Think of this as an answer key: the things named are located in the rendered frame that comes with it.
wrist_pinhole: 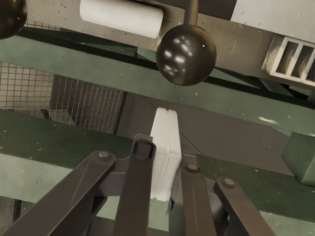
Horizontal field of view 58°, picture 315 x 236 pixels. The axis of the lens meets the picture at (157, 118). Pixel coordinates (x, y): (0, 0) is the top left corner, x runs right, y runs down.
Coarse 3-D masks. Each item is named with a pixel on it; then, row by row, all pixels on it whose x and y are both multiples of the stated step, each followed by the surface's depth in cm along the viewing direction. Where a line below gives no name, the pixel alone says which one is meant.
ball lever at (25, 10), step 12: (0, 0) 16; (12, 0) 16; (24, 0) 17; (0, 12) 16; (12, 12) 16; (24, 12) 17; (0, 24) 16; (12, 24) 17; (24, 24) 18; (0, 36) 17; (12, 36) 18
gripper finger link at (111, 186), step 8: (136, 136) 18; (144, 136) 18; (120, 160) 15; (120, 168) 14; (112, 176) 13; (120, 176) 14; (104, 184) 14; (112, 184) 14; (120, 184) 14; (96, 192) 14; (104, 192) 14; (112, 192) 14; (120, 192) 14
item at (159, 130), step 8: (160, 112) 20; (160, 120) 19; (152, 128) 21; (160, 128) 17; (152, 136) 19; (160, 136) 16; (160, 144) 15; (160, 152) 15; (160, 160) 15; (152, 168) 15; (160, 168) 15; (152, 176) 15; (160, 176) 15; (152, 184) 15; (152, 192) 16
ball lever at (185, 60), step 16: (192, 0) 21; (192, 16) 20; (176, 32) 16; (192, 32) 16; (160, 48) 17; (176, 48) 16; (192, 48) 16; (208, 48) 16; (160, 64) 17; (176, 64) 16; (192, 64) 16; (208, 64) 17; (176, 80) 17; (192, 80) 17
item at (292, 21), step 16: (240, 0) 26; (256, 0) 26; (272, 0) 26; (288, 0) 26; (304, 0) 26; (240, 16) 26; (256, 16) 26; (272, 16) 26; (288, 16) 26; (304, 16) 26; (272, 32) 30; (288, 32) 27; (304, 32) 27
